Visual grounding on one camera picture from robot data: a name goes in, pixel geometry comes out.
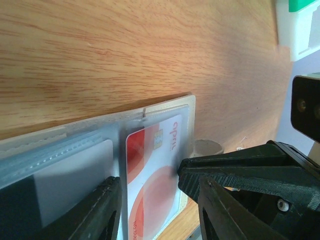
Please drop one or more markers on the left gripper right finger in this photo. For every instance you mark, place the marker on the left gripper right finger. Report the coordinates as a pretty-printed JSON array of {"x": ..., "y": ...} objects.
[{"x": 224, "y": 218}]

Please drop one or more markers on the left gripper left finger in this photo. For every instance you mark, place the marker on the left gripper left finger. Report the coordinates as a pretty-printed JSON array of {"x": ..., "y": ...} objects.
[{"x": 96, "y": 217}]

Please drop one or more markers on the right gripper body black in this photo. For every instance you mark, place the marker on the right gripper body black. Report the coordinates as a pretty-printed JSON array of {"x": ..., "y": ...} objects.
[{"x": 281, "y": 217}]

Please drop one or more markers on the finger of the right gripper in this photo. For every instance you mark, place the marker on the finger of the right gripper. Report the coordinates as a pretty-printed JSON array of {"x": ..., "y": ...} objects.
[{"x": 274, "y": 168}]

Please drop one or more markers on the beige leather card holder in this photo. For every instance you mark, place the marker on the beige leather card holder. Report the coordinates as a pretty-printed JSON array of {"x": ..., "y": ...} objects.
[{"x": 28, "y": 153}]

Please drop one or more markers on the red credit card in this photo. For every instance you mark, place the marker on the red credit card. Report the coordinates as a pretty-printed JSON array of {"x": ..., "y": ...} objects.
[{"x": 151, "y": 159}]

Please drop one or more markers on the white translucent bin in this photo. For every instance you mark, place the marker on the white translucent bin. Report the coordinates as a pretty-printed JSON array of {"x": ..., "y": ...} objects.
[{"x": 299, "y": 31}]

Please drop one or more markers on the green two-compartment bin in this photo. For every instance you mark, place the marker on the green two-compartment bin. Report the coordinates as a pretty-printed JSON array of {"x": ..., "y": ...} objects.
[{"x": 297, "y": 5}]

